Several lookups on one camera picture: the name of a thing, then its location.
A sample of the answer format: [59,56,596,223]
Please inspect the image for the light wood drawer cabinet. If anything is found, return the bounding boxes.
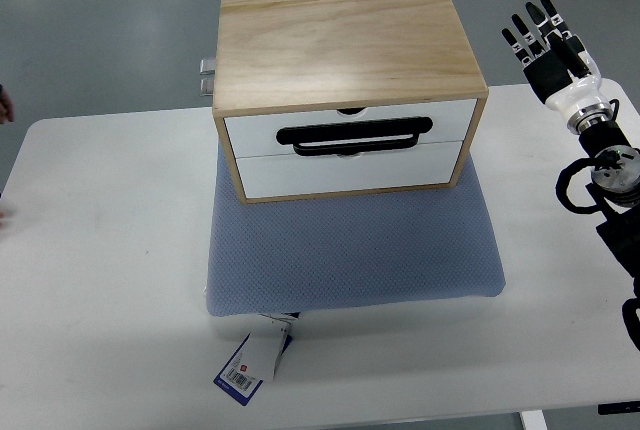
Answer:
[213,0,488,203]

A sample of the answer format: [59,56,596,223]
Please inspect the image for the grey metal clamp upper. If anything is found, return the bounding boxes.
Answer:
[199,57,216,75]

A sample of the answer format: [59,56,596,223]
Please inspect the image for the white top drawer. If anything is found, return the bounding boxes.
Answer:
[225,99,476,158]

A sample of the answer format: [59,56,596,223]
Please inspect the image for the white and blue price tag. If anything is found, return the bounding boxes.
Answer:
[213,314,298,406]

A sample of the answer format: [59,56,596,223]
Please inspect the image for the person hand at left edge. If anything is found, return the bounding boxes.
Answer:
[0,85,15,124]

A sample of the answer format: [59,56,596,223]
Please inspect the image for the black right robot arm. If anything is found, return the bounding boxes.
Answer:
[555,99,639,346]

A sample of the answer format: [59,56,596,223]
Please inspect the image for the black table control panel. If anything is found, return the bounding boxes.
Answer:
[597,401,640,415]

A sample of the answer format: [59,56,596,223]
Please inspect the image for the grey metal clamp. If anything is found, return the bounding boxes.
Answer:
[200,77,214,97]
[199,57,216,75]

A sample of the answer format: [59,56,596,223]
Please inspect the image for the white table leg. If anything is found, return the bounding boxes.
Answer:
[519,410,548,430]

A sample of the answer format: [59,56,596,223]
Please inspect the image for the white bottom drawer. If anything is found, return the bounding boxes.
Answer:
[237,142,461,199]

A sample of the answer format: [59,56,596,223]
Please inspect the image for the white drawer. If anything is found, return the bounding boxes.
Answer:
[225,99,476,158]
[237,142,461,199]

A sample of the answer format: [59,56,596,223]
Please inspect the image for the black metal drawer handle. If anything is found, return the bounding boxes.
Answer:
[276,116,433,157]

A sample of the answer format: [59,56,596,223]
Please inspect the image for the grey metal clamp lower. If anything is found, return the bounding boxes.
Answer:
[200,77,214,97]

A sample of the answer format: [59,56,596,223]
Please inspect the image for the blue textured cushion mat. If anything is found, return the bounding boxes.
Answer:
[206,158,505,317]

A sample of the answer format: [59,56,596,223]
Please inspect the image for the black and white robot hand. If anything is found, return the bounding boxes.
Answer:
[501,0,618,135]

